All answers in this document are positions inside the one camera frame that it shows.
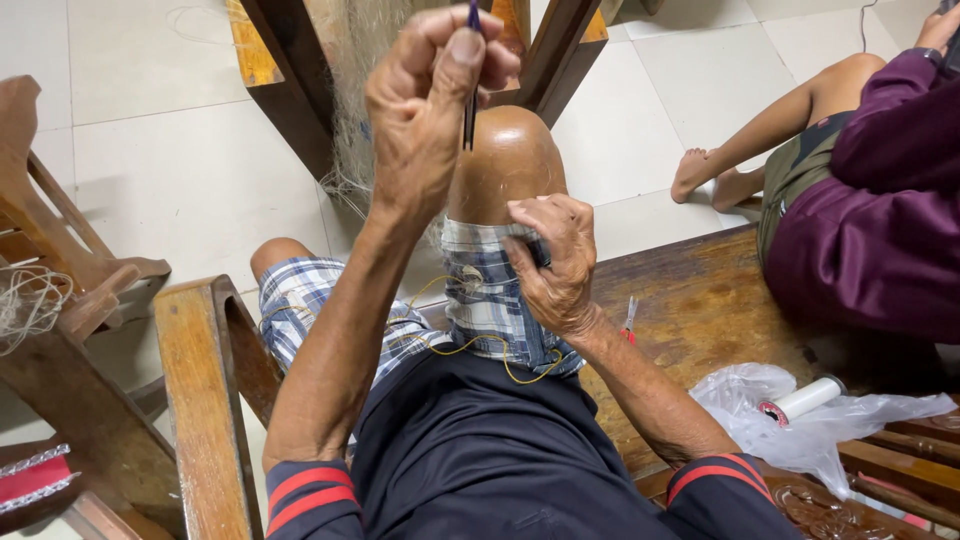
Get wooden table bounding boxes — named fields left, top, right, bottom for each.
left=225, top=0, right=610, bottom=183

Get person's right leg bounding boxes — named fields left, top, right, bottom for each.
left=447, top=105, right=570, bottom=228

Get person's right hand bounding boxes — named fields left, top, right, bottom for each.
left=503, top=193, right=601, bottom=340

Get translucent fishing net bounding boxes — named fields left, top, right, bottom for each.
left=318, top=0, right=451, bottom=252

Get wooden bench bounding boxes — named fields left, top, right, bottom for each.
left=153, top=221, right=960, bottom=540

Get thin grey cable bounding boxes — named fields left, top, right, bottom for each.
left=858, top=0, right=881, bottom=54

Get red-handled scissors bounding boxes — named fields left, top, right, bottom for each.
left=619, top=294, right=641, bottom=347

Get bundle of pale fishing line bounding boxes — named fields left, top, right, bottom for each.
left=0, top=264, right=76, bottom=358

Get white thread spool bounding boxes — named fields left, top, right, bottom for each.
left=756, top=375, right=849, bottom=429

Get person's leg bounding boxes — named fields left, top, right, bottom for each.
left=249, top=237, right=318, bottom=285
left=447, top=105, right=570, bottom=228

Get red cushion with silver trim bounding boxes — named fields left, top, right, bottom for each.
left=0, top=442, right=82, bottom=517

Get person's navy striped-sleeve shirt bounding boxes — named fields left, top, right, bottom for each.
left=264, top=348, right=805, bottom=540

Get yellow cord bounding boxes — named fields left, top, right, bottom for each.
left=258, top=273, right=565, bottom=387

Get person's left hand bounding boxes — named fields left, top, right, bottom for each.
left=365, top=6, right=522, bottom=220

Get blue netting needle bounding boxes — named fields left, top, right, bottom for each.
left=461, top=0, right=483, bottom=153

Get person's plaid shorts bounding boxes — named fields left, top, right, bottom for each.
left=258, top=216, right=588, bottom=385

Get person's left leg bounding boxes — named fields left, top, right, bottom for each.
left=249, top=237, right=318, bottom=285

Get wooden chair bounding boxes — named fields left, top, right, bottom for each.
left=0, top=75, right=189, bottom=540

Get clear plastic bag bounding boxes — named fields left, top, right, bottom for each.
left=688, top=362, right=960, bottom=502

